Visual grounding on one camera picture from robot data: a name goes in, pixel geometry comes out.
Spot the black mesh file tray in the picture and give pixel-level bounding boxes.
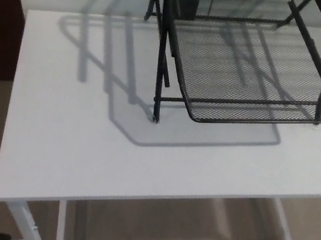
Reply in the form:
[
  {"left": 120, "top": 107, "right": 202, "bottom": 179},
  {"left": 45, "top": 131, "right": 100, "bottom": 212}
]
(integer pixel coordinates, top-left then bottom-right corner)
[{"left": 153, "top": 0, "right": 321, "bottom": 144}]

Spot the black metal tray rack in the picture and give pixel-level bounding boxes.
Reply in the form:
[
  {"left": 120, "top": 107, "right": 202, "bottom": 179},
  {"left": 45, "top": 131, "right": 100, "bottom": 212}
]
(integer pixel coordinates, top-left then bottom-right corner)
[{"left": 126, "top": 0, "right": 321, "bottom": 153}]

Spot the white desk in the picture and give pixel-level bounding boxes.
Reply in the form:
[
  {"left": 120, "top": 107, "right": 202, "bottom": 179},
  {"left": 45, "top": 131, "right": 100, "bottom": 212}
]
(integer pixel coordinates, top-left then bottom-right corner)
[{"left": 0, "top": 0, "right": 321, "bottom": 240}]

